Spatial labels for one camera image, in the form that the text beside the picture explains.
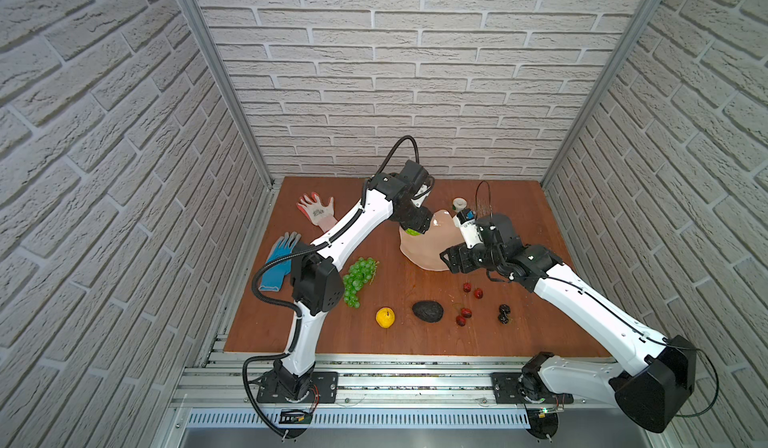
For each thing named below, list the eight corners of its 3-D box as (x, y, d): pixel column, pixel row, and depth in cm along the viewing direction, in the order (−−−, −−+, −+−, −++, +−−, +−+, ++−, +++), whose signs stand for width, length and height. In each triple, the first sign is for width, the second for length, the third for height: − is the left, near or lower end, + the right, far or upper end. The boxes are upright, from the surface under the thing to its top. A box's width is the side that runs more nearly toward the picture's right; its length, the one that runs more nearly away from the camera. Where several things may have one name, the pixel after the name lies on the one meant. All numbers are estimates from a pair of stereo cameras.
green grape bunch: (337, 300, 90) (335, 293, 86) (360, 260, 100) (358, 251, 95) (357, 309, 89) (356, 301, 84) (378, 267, 98) (378, 258, 94)
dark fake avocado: (412, 323, 86) (413, 318, 83) (412, 306, 89) (413, 300, 86) (442, 323, 86) (444, 318, 83) (440, 306, 90) (442, 300, 86)
